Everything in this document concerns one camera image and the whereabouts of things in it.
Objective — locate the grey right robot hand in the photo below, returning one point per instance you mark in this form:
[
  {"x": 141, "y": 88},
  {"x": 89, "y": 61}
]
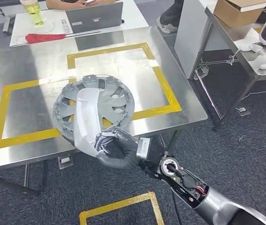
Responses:
[{"x": 121, "y": 143}]

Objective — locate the white curved plastic part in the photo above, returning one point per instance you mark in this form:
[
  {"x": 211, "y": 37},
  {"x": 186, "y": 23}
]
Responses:
[{"x": 85, "y": 124}]

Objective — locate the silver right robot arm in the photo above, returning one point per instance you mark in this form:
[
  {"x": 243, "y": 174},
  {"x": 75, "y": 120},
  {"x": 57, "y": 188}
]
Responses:
[{"x": 217, "y": 208}]

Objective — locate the grey metal workbench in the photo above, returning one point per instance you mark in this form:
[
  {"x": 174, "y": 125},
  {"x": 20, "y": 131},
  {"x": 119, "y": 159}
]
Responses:
[{"x": 17, "y": 62}]

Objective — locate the grey wheel hubcap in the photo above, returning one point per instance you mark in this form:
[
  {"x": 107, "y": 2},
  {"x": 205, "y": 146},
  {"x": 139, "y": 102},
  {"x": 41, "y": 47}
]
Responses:
[{"x": 106, "y": 107}]

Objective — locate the yellow floor tape square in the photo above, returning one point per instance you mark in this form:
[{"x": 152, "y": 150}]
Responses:
[{"x": 123, "y": 202}]

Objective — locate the metal floor socket plate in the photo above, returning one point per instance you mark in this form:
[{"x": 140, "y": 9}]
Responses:
[
  {"x": 65, "y": 162},
  {"x": 242, "y": 111}
]

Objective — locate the white desk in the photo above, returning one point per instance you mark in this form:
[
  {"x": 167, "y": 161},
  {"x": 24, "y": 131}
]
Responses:
[{"x": 135, "y": 15}]

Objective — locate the grey laptop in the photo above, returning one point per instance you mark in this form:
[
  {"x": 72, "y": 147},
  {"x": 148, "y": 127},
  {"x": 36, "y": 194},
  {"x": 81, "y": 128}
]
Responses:
[{"x": 95, "y": 18}]

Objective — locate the person's foot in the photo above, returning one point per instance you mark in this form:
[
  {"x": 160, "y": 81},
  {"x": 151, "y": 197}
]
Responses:
[{"x": 165, "y": 27}]

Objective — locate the yellow green drink bottle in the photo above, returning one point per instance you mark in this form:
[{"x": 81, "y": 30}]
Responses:
[{"x": 34, "y": 14}]

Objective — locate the grey metal stand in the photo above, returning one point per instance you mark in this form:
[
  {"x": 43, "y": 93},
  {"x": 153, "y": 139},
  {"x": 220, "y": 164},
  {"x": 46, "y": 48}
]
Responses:
[{"x": 7, "y": 26}]

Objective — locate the cardboard box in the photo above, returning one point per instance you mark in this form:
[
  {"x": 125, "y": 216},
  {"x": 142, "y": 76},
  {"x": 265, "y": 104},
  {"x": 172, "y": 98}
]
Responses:
[{"x": 231, "y": 15}]

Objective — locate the white metal table frame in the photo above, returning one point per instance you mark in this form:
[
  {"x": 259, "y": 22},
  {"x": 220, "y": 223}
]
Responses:
[{"x": 226, "y": 34}]

